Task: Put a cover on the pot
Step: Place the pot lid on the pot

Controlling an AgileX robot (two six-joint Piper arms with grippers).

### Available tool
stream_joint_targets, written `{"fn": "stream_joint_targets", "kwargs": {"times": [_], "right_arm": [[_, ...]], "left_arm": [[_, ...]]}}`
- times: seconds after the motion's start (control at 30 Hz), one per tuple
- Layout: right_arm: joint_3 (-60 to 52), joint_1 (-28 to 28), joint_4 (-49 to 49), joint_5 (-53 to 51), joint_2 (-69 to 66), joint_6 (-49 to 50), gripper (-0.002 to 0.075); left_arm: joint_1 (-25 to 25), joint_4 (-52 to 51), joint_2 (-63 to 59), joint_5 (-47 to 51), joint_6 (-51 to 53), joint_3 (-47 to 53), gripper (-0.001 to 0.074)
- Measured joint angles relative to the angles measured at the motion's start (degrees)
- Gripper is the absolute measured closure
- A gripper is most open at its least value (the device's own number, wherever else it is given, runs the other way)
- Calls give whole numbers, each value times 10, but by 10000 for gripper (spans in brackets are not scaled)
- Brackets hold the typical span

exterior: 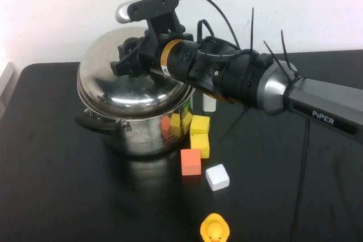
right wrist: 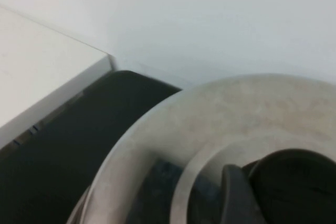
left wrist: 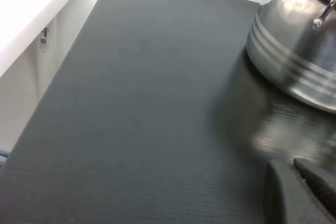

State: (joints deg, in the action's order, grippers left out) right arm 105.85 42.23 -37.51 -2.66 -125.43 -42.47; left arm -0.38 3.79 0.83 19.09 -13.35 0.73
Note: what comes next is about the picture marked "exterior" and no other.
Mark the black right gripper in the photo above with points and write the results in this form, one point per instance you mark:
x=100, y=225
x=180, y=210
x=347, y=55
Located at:
x=175, y=57

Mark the steel lid with black knob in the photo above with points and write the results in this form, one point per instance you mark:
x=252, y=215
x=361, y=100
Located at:
x=113, y=89

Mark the right robot arm black grey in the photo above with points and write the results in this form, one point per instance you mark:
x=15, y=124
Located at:
x=312, y=103

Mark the white plug adapter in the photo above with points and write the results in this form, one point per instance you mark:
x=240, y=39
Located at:
x=209, y=105

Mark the yellow foam cube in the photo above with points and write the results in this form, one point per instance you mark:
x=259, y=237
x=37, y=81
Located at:
x=199, y=124
x=200, y=145

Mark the orange foam cube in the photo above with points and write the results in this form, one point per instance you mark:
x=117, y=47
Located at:
x=190, y=162

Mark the white foam cube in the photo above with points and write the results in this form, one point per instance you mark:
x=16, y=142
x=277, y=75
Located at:
x=217, y=177

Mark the yellow rubber duck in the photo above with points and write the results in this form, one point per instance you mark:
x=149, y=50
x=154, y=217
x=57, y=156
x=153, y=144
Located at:
x=214, y=228

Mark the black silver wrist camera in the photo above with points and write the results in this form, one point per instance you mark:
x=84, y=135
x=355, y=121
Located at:
x=153, y=5

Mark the grey wall box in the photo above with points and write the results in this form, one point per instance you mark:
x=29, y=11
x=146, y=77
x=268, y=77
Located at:
x=5, y=83

